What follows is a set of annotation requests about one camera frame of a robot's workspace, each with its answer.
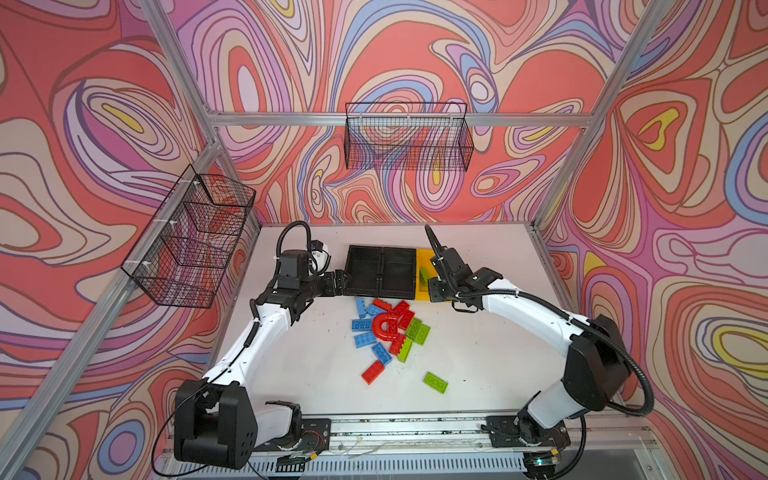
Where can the black plastic bin left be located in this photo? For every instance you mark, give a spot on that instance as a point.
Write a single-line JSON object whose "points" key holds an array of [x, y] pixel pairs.
{"points": [[364, 270]]}

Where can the red lego brick middle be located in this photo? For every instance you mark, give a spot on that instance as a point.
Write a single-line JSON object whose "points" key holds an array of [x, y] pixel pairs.
{"points": [[397, 344]]}

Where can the blue lego brick top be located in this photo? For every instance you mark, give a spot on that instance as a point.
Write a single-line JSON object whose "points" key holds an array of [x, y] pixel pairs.
{"points": [[361, 308]]}

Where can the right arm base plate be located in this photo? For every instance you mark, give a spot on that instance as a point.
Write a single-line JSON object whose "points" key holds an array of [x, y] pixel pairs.
{"points": [[511, 432]]}

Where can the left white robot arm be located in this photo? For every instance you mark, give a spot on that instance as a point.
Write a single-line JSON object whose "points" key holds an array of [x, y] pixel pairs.
{"points": [[218, 420]]}

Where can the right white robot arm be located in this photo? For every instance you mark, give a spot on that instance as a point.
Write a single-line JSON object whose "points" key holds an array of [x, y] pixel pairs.
{"points": [[599, 372]]}

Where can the black wire basket left wall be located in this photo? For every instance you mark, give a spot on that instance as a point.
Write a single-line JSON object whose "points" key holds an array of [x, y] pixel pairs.
{"points": [[194, 236]]}

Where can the red arch lego piece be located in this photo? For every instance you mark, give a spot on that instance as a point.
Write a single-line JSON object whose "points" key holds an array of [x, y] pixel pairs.
{"points": [[385, 327]]}

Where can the green lego brick narrow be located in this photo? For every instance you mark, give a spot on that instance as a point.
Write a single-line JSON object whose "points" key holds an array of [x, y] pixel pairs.
{"points": [[405, 350]]}

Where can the black plastic bin middle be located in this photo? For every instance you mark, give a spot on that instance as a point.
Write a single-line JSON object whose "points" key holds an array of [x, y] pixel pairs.
{"points": [[399, 273]]}

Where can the red lego brick top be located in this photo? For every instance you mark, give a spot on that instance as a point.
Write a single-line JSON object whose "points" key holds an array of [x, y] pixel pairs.
{"points": [[404, 315]]}

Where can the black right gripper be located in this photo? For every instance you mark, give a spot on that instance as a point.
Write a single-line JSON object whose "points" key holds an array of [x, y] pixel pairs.
{"points": [[434, 289]]}

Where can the green lego brick front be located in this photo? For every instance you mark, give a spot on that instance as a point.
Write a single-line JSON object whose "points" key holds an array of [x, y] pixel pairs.
{"points": [[435, 382]]}

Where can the blue lego brick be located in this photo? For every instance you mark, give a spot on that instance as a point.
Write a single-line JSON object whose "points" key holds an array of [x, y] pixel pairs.
{"points": [[365, 339], [361, 308], [361, 325], [382, 354]]}

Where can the red lego brick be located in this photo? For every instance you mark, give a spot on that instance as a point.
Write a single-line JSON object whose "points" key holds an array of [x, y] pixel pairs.
{"points": [[404, 315], [397, 344], [373, 372]]}

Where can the green lego brick pair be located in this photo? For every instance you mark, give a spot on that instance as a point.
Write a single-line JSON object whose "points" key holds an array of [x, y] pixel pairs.
{"points": [[418, 331]]}

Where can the green lego brick large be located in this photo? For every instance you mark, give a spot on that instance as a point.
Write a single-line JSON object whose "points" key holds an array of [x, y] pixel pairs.
{"points": [[424, 277]]}

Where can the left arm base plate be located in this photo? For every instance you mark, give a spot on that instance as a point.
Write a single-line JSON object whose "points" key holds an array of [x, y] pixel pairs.
{"points": [[313, 437]]}

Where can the black wire basket wall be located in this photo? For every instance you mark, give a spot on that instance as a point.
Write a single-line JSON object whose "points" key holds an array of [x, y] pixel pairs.
{"points": [[407, 135], [194, 236]]}

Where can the yellow plastic bin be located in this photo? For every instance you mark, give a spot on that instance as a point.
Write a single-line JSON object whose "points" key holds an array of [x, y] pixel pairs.
{"points": [[423, 260]]}

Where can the red lego brick front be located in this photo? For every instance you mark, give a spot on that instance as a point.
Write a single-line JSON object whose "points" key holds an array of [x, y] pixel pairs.
{"points": [[373, 372]]}

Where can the black plastic bin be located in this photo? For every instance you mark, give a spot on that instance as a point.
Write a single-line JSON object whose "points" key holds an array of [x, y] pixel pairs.
{"points": [[364, 270], [399, 273]]}

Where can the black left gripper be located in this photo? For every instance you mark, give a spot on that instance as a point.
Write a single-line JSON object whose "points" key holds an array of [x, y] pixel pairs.
{"points": [[330, 285]]}

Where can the aluminium front rail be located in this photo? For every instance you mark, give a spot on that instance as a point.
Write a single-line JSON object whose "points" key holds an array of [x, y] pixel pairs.
{"points": [[446, 445]]}

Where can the black wire basket back wall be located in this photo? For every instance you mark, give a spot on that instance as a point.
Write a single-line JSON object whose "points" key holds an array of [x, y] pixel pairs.
{"points": [[407, 135]]}

